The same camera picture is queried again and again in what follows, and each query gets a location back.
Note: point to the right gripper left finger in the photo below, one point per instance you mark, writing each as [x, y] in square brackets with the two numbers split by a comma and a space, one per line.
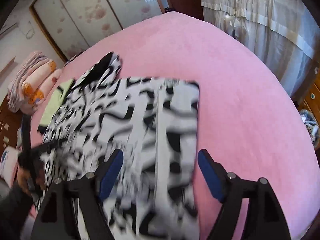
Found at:
[56, 218]

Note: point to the floral sliding wardrobe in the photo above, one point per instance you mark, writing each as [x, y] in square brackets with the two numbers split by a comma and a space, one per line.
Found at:
[72, 26]

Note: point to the pink bear print quilt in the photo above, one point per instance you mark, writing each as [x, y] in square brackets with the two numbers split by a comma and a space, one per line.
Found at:
[37, 86]

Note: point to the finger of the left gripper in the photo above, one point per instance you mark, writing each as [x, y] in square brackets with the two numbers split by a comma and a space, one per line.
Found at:
[25, 129]
[48, 146]

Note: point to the white pink pillow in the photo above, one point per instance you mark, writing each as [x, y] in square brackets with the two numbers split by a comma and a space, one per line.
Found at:
[9, 165]

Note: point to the lace covered furniture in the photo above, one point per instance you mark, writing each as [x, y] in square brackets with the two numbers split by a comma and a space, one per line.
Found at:
[282, 33]

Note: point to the person left hand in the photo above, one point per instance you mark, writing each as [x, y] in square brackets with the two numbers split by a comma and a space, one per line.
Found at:
[23, 176]

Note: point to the wooden headboard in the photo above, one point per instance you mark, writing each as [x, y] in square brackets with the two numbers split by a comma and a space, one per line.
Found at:
[9, 124]

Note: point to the green black folded garment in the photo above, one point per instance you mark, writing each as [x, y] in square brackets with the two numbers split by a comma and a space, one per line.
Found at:
[56, 100]

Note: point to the pink bed sheet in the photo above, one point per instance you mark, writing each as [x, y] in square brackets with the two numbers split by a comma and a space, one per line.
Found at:
[247, 122]

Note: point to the lilac folded blanket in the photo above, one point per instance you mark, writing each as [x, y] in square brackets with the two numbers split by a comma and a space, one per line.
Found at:
[15, 95]

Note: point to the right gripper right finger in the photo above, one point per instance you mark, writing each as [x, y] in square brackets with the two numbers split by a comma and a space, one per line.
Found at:
[264, 219]

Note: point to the wooden drawer cabinet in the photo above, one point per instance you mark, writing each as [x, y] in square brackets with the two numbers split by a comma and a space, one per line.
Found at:
[311, 101]

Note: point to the white black graffiti print jacket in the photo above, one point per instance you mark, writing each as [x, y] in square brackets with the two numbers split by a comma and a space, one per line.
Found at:
[153, 121]

